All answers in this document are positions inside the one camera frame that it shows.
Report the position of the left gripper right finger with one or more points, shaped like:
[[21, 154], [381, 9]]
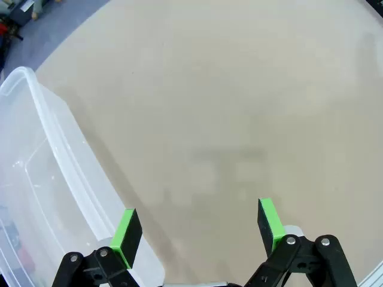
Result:
[[270, 227]]

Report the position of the clear plastic storage box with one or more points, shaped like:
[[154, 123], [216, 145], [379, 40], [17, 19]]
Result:
[[36, 167]]

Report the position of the aluminium frame rail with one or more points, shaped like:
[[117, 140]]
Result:
[[374, 278]]

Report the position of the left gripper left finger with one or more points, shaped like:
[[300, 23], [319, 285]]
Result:
[[127, 233]]

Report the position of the dark grey storage bin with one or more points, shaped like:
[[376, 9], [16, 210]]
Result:
[[19, 15]]

